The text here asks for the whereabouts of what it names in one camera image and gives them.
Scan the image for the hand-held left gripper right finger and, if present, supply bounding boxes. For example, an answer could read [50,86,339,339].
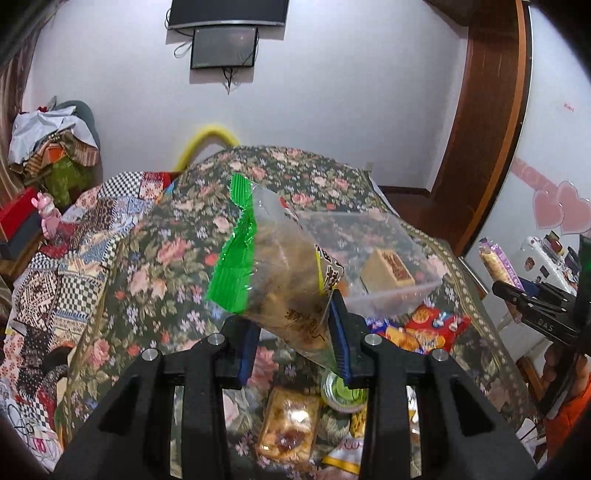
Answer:
[329,289,539,480]

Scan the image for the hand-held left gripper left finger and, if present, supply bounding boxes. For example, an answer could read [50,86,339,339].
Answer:
[55,318,260,480]

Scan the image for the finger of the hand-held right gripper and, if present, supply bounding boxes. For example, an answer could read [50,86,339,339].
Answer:
[492,279,580,344]

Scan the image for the purple biscuit packet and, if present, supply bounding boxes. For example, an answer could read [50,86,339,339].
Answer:
[478,237,526,292]

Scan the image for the clear snack bag green edge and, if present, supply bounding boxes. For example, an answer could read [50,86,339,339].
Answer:
[206,173,346,370]

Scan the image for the clear plastic container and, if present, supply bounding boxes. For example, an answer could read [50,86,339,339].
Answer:
[295,210,443,319]

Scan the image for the person's right forearm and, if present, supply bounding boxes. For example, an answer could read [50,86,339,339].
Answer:
[542,344,591,446]

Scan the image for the white appliance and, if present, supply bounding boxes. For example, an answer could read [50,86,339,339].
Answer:
[521,234,579,296]

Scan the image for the green jelly cup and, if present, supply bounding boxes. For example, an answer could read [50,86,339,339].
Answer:
[321,369,370,414]

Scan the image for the clear pastry tray packet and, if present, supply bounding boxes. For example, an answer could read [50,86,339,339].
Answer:
[255,387,322,468]

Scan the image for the tan boxed snack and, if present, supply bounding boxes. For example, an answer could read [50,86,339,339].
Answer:
[360,248,416,294]

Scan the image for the red snack packet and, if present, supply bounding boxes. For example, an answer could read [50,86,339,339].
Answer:
[367,304,472,356]

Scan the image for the pink heart stickers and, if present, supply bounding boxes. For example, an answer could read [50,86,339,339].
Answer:
[515,157,591,235]

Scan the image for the yellow white snack packet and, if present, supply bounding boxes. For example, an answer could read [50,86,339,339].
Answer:
[322,408,370,476]

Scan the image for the floral blanket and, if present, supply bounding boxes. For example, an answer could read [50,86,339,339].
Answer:
[55,145,529,480]

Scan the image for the patchwork quilt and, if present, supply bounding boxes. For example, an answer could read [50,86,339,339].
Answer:
[0,171,183,474]

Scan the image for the yellow foam tube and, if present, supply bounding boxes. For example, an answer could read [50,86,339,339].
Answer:
[173,124,242,172]

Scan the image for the pink plush toy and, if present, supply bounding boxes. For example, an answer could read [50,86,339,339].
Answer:
[31,193,64,240]

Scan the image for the red box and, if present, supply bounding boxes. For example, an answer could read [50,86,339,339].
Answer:
[0,186,43,243]

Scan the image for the pile of clothes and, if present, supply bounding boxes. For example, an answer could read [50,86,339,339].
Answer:
[8,96,101,177]

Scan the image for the brown curtain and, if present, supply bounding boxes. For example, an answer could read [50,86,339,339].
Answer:
[0,18,44,153]

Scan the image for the wooden door frame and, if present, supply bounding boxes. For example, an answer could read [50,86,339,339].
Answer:
[369,0,533,259]

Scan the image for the black monitor cable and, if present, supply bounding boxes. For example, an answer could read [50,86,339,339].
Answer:
[222,67,243,95]

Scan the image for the small black wall monitor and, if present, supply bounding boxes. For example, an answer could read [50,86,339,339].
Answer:
[190,26,260,70]

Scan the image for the large black wall television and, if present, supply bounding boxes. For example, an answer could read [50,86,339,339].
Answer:
[167,0,290,31]

